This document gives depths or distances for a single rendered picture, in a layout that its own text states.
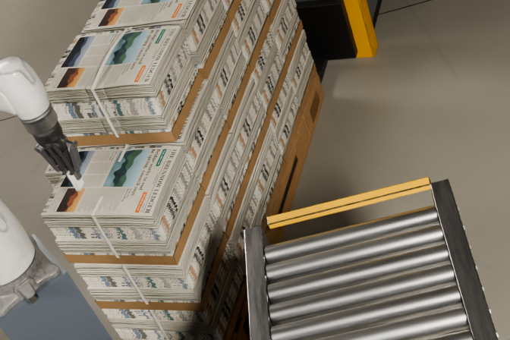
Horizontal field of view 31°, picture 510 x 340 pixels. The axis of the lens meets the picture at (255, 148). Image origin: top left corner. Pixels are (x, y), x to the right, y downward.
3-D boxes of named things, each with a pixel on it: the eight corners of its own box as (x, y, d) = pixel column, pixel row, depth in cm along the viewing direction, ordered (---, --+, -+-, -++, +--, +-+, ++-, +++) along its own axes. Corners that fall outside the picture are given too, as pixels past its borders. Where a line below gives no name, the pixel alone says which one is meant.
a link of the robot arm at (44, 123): (26, 99, 241) (36, 114, 245) (11, 121, 235) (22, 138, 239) (55, 96, 237) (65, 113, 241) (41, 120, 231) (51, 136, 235)
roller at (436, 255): (262, 281, 227) (262, 294, 223) (448, 237, 220) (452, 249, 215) (268, 297, 229) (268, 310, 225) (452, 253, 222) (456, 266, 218)
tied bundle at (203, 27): (105, 88, 305) (77, 33, 290) (135, 34, 325) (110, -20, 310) (208, 80, 291) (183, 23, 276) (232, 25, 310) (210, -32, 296)
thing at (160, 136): (130, 144, 277) (124, 133, 275) (160, 83, 297) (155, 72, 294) (176, 142, 271) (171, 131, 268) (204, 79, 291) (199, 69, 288)
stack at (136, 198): (140, 373, 319) (35, 215, 267) (228, 143, 398) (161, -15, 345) (241, 380, 305) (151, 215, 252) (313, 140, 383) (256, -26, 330)
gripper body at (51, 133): (62, 114, 241) (77, 140, 246) (36, 116, 244) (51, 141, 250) (51, 134, 236) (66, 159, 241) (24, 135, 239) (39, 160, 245)
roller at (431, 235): (259, 268, 228) (265, 287, 228) (445, 223, 221) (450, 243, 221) (262, 265, 233) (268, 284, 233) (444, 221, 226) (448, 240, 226)
